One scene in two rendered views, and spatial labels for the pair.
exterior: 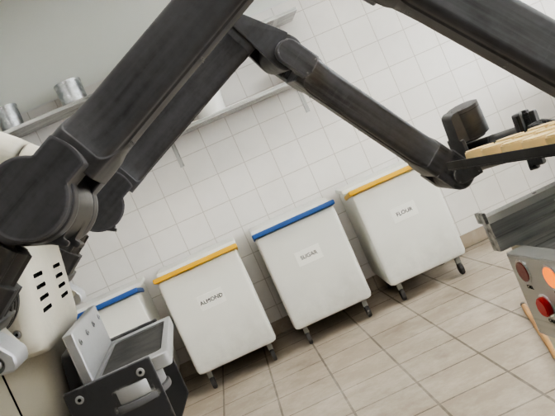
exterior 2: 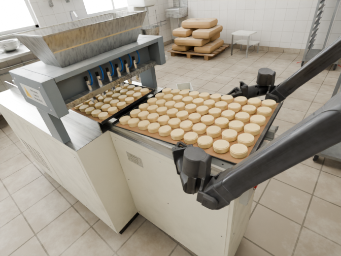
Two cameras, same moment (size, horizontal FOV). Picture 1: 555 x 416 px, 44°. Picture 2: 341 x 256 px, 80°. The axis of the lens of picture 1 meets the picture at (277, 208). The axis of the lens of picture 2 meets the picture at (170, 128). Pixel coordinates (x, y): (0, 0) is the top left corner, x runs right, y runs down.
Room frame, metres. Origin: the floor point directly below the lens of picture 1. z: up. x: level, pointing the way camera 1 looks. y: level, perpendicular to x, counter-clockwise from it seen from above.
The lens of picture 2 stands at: (1.55, -0.13, 1.43)
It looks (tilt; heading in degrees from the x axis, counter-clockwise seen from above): 35 degrees down; 228
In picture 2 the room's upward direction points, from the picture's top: 8 degrees counter-clockwise
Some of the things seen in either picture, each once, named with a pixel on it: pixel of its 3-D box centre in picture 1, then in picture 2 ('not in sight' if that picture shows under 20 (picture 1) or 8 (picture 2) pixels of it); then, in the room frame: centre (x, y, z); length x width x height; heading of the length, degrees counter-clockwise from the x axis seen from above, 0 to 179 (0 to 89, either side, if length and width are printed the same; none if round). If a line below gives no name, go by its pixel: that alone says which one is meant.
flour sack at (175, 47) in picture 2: not in sight; (186, 43); (-2.35, -3.50, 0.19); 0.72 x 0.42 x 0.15; 6
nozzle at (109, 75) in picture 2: not in sight; (111, 76); (1.07, -1.07, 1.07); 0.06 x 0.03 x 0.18; 97
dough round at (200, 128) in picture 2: not in sight; (199, 128); (1.07, -0.51, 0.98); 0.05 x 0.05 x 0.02
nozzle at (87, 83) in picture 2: not in sight; (91, 86); (1.19, -1.05, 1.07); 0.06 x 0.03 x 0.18; 97
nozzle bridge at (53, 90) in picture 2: not in sight; (104, 82); (1.05, -1.19, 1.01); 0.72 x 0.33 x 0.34; 7
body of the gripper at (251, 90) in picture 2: not in sight; (248, 92); (0.70, -0.50, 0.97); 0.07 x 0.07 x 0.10; 52
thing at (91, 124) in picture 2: not in sight; (41, 101); (1.31, -1.64, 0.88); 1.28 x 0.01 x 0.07; 97
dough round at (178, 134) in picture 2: not in sight; (177, 134); (1.13, -0.56, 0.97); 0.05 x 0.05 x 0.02
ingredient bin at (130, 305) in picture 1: (125, 353); not in sight; (4.35, 1.25, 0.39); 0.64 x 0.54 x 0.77; 6
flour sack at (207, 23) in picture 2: not in sight; (199, 23); (-2.41, -3.16, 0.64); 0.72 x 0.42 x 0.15; 100
